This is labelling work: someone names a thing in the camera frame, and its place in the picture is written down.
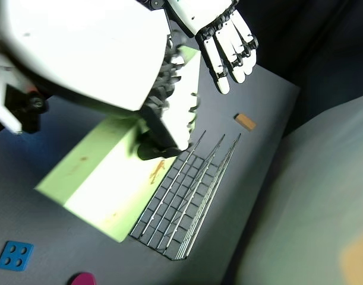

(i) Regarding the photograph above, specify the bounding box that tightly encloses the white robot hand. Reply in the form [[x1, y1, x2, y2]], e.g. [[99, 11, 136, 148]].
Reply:
[[145, 0, 260, 96], [0, 0, 190, 162]]

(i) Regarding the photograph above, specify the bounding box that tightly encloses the light green rectangular block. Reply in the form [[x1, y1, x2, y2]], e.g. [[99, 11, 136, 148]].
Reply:
[[34, 44, 201, 243]]

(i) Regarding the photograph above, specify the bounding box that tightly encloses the wooden rectangular block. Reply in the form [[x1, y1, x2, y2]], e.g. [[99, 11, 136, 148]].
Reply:
[[233, 113, 257, 131]]

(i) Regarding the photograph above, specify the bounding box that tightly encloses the grey table cloth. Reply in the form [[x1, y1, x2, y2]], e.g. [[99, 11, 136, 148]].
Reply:
[[0, 47, 301, 285]]

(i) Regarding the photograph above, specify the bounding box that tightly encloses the blue block with holes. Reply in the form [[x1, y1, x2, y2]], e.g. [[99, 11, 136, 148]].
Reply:
[[0, 240, 34, 272]]

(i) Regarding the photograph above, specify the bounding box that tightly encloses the magenta round block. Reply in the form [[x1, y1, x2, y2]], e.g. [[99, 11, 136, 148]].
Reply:
[[68, 272, 97, 285]]

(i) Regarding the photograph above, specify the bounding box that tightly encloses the wire dish rack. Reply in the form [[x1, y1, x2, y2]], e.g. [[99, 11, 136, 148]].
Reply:
[[130, 129, 242, 261]]

